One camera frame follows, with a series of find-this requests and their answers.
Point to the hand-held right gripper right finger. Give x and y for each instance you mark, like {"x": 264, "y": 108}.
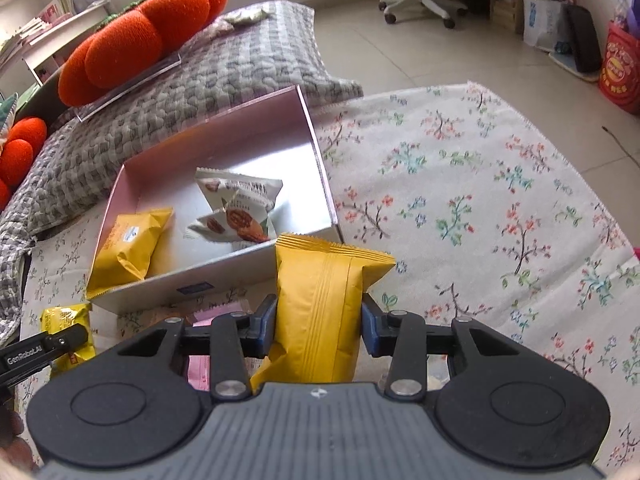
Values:
{"x": 371, "y": 332}

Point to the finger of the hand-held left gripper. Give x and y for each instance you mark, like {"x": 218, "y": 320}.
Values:
{"x": 67, "y": 340}

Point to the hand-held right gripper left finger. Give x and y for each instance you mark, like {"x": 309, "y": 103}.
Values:
{"x": 267, "y": 330}

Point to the small yellow printed snack packet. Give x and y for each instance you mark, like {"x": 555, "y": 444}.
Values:
{"x": 65, "y": 317}

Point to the pink snack packet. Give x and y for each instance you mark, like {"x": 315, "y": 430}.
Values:
{"x": 200, "y": 372}

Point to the white cardboard box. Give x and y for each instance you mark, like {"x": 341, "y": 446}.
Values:
{"x": 225, "y": 140}

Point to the person's left hand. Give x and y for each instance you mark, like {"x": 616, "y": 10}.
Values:
{"x": 12, "y": 435}

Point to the white nut print snack packet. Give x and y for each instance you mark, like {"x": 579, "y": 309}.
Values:
{"x": 235, "y": 187}
{"x": 235, "y": 225}

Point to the floral printed cloth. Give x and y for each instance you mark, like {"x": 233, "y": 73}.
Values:
{"x": 475, "y": 210}

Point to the small orange pumpkin cushion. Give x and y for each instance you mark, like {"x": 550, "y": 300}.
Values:
{"x": 20, "y": 155}

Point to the green leaf print cushion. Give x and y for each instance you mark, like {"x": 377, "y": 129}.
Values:
{"x": 6, "y": 110}

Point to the dark grey sofa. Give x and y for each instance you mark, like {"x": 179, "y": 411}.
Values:
{"x": 40, "y": 97}

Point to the grey quilted pillow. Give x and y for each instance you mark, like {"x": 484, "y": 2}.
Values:
{"x": 225, "y": 70}

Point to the large orange pumpkin cushion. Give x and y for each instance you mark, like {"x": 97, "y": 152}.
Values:
{"x": 140, "y": 40}

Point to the white bookshelf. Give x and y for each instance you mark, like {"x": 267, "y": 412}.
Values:
{"x": 65, "y": 30}

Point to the green snack packet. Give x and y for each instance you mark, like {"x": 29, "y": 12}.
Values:
{"x": 245, "y": 17}

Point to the wooden crate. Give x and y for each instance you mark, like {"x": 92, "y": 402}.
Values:
{"x": 507, "y": 10}

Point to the white paper bag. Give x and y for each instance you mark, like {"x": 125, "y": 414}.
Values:
{"x": 542, "y": 20}

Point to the black bag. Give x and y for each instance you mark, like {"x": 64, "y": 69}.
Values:
{"x": 582, "y": 40}

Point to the red bag with yellow print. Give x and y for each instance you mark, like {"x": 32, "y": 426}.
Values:
{"x": 620, "y": 70}

